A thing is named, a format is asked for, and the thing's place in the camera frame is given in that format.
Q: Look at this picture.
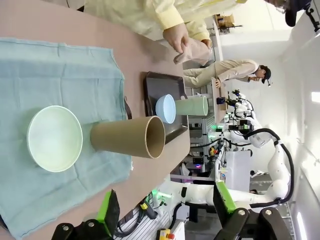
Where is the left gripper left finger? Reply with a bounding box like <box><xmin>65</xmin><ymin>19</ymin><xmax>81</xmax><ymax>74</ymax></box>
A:
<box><xmin>51</xmin><ymin>189</ymin><xmax>121</xmax><ymax>240</ymax></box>

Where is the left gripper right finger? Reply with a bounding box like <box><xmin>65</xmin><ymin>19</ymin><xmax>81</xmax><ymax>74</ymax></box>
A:
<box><xmin>213</xmin><ymin>181</ymin><xmax>293</xmax><ymax>240</ymax></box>

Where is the brown tall cup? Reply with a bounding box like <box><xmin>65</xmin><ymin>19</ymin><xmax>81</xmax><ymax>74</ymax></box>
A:
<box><xmin>89</xmin><ymin>115</ymin><xmax>167</xmax><ymax>160</ymax></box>

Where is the pale green bowl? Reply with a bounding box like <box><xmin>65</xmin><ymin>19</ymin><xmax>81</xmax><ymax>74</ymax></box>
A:
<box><xmin>26</xmin><ymin>105</ymin><xmax>84</xmax><ymax>173</ymax></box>

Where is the pale green tall cup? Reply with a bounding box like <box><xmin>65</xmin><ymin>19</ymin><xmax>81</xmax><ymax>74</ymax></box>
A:
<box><xmin>174</xmin><ymin>95</ymin><xmax>209</xmax><ymax>117</ymax></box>

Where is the pale blue bowl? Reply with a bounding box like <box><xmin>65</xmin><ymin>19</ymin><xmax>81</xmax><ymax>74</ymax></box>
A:
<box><xmin>155</xmin><ymin>93</ymin><xmax>176</xmax><ymax>125</ymax></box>

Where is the beige cloth mat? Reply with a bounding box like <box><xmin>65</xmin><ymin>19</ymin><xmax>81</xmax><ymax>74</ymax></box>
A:
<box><xmin>173</xmin><ymin>37</ymin><xmax>214</xmax><ymax>66</ymax></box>

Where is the blue cloth mat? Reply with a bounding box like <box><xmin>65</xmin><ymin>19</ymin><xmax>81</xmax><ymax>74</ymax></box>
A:
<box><xmin>0</xmin><ymin>36</ymin><xmax>133</xmax><ymax>237</ymax></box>

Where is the person's right forearm yellow sleeve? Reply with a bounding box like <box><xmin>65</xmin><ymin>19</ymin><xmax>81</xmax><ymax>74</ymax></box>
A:
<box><xmin>139</xmin><ymin>0</ymin><xmax>186</xmax><ymax>33</ymax></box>

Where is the person's left forearm yellow sleeve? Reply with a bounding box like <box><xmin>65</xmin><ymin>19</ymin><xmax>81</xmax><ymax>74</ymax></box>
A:
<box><xmin>184</xmin><ymin>21</ymin><xmax>211</xmax><ymax>42</ymax></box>

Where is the person's left hand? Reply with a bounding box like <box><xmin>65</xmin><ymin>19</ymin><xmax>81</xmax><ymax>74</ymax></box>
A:
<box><xmin>199</xmin><ymin>38</ymin><xmax>213</xmax><ymax>49</ymax></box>

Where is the person's right hand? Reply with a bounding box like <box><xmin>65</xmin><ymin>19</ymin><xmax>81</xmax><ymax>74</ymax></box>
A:
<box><xmin>162</xmin><ymin>22</ymin><xmax>190</xmax><ymax>54</ymax></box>

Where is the grey slotted aluminium base panel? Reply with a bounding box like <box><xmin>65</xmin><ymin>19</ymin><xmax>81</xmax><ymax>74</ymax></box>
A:
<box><xmin>116</xmin><ymin>192</ymin><xmax>181</xmax><ymax>240</ymax></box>

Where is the white cabinet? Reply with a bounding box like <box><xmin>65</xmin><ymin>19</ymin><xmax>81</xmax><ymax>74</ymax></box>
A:
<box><xmin>224</xmin><ymin>150</ymin><xmax>252</xmax><ymax>191</ymax></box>

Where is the black handheld device yellow label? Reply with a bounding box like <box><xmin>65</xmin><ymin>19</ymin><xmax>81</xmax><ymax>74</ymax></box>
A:
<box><xmin>139</xmin><ymin>201</ymin><xmax>159</xmax><ymax>219</ymax></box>

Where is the yellow emergency stop button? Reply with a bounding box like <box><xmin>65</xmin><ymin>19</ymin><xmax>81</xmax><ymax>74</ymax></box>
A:
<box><xmin>156</xmin><ymin>228</ymin><xmax>176</xmax><ymax>240</ymax></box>

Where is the beige background table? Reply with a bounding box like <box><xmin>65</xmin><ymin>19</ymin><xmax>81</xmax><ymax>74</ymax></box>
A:
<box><xmin>211</xmin><ymin>74</ymin><xmax>229</xmax><ymax>126</ymax></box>

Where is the person in beige with cap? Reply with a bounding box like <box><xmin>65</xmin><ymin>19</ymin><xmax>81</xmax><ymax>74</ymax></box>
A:
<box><xmin>183</xmin><ymin>59</ymin><xmax>273</xmax><ymax>89</ymax></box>

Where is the cardboard box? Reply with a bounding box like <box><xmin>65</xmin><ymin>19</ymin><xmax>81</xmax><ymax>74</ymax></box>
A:
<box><xmin>219</xmin><ymin>13</ymin><xmax>236</xmax><ymax>26</ymax></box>

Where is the black hanging device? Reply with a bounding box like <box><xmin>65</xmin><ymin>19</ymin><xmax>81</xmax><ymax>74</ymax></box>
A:
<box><xmin>284</xmin><ymin>0</ymin><xmax>306</xmax><ymax>28</ymax></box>

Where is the person in yellow shirt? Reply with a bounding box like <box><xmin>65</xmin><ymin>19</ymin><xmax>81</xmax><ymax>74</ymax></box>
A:
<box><xmin>83</xmin><ymin>0</ymin><xmax>181</xmax><ymax>38</ymax></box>

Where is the black cable sleeve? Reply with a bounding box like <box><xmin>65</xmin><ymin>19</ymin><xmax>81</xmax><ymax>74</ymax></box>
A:
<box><xmin>244</xmin><ymin>127</ymin><xmax>296</xmax><ymax>205</ymax></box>

